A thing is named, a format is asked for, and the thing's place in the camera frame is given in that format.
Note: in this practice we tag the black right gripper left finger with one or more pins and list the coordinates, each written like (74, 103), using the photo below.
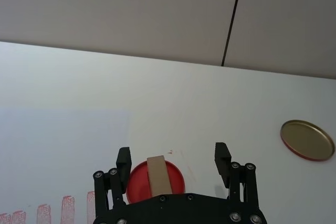
(119, 161)

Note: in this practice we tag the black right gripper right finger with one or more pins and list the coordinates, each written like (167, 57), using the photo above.
(222, 161)

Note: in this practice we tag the brown rectangular stamp block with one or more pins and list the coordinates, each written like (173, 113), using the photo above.
(158, 176)

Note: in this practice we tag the white paper sheet red stamps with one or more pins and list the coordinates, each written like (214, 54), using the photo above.
(52, 155)

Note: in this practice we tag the round gold lid red rim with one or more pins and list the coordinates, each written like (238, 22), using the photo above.
(305, 140)

